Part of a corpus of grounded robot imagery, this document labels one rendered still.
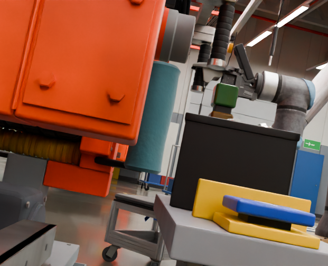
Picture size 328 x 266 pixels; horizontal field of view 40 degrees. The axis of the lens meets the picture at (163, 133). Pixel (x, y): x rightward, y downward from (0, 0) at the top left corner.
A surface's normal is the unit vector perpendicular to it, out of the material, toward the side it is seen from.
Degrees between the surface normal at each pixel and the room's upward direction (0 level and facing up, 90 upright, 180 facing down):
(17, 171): 90
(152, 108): 92
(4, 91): 90
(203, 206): 90
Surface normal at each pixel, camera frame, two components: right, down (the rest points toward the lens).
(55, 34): 0.05, -0.07
